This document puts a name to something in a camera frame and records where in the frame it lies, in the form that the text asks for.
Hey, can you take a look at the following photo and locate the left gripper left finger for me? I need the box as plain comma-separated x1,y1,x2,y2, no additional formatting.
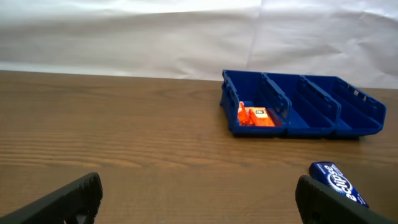
0,172,103,224

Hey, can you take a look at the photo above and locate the blue candy pack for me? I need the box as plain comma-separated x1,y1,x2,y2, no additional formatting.
308,161,370,208

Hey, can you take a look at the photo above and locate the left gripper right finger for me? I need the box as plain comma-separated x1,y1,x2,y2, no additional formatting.
294,174,398,224

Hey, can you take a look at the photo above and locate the orange candy box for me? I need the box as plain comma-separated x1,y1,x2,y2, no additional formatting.
248,106,277,128
237,101,251,126

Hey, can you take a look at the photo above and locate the blue tray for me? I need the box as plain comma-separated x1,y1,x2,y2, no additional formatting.
219,68,388,139

